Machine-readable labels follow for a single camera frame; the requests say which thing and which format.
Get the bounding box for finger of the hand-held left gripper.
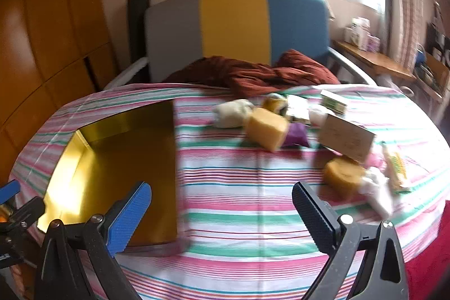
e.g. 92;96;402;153
0;179;21;205
0;196;46;244

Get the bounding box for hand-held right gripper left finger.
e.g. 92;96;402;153
33;181;152;300

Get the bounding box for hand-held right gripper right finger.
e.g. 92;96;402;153
292;181;410;300

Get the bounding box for yellow round soft roll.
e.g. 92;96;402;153
323;157;367;199

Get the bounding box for gold box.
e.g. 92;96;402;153
37;99;181;248

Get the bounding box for purple snack packet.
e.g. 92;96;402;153
281;122;310;148

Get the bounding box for beige cardboard box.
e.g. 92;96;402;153
317;113;377;163

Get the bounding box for pink tissue pack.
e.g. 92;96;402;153
366;150;385;169

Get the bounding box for yellow green packet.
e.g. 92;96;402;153
381;142;409;193

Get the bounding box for yellow sponge block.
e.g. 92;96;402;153
245;108;290;152

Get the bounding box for cream green packet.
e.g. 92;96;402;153
285;95;312;125

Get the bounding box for cream green carton box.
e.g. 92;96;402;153
320;90;349;117

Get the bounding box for yellow sock roll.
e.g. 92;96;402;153
263;93;287;116

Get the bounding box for cream soft roll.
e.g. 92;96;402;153
214;99;254;129

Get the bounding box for striped bedsheet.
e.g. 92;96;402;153
9;82;450;300

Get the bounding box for red cloth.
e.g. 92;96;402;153
404;200;450;300

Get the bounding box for brown red blanket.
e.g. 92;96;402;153
162;49;341;100

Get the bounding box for wooden wardrobe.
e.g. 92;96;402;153
0;0;118;174

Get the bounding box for wooden shelf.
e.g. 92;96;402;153
332;40;417;83

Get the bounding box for purple tissue box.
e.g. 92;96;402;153
366;35;382;53

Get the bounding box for open cardboard box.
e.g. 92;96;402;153
415;50;450;100

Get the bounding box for grey yellow blue headboard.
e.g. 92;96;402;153
145;0;333;84

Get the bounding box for pink checked curtain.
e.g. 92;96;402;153
376;0;426;72

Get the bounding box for grey bed rail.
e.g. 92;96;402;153
328;47;377;86
103;57;148;90

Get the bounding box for black post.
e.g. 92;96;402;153
127;0;151;67

